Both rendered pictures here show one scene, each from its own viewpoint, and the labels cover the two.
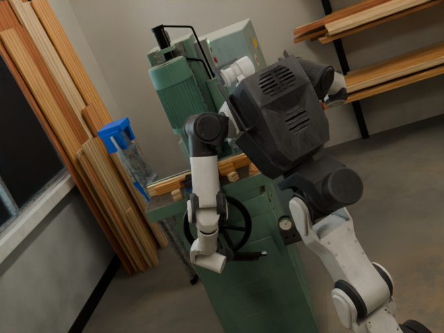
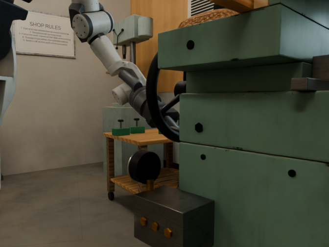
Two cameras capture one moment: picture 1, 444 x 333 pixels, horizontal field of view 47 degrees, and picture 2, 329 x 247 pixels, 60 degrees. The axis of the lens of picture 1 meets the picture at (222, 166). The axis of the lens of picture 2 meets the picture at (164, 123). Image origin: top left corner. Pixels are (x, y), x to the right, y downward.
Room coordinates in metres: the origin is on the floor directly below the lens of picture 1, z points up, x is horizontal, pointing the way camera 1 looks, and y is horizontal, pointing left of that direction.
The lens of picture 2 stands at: (2.38, -0.57, 0.79)
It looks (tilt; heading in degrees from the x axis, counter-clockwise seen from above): 5 degrees down; 126
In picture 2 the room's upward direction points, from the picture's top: straight up
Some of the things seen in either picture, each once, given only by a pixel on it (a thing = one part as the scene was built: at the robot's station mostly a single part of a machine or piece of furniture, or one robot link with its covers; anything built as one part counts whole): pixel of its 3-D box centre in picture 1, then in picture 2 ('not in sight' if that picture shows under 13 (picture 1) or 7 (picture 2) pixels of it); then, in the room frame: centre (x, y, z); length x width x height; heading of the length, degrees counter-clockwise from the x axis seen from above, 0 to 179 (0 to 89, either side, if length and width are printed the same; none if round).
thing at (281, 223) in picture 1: (285, 224); (146, 172); (2.04, -0.17, 0.65); 0.06 x 0.04 x 0.08; 80
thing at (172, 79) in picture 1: (179, 95); not in sight; (2.29, 0.06, 1.32); 0.18 x 0.18 x 0.31
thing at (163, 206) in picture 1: (209, 192); (270, 63); (2.18, 0.10, 0.87); 0.61 x 0.30 x 0.06; 80
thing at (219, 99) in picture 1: (220, 91); not in sight; (2.47, -0.13, 1.23); 0.09 x 0.08 x 0.15; 170
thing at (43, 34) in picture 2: not in sight; (45, 34); (-0.52, 1.21, 1.48); 0.64 x 0.02 x 0.46; 73
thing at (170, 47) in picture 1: (164, 44); not in sight; (2.42, 0.03, 1.54); 0.08 x 0.08 x 0.17; 80
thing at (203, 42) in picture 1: (205, 55); not in sight; (2.58, -0.14, 1.40); 0.10 x 0.06 x 0.16; 170
